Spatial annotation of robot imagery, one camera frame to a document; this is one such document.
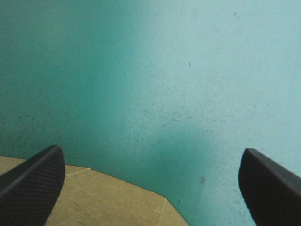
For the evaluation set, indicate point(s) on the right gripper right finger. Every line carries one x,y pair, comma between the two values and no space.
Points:
270,188

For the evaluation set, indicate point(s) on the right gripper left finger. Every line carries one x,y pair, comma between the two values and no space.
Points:
30,188

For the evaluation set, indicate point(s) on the brown cardboard box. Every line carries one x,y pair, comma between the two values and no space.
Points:
105,200

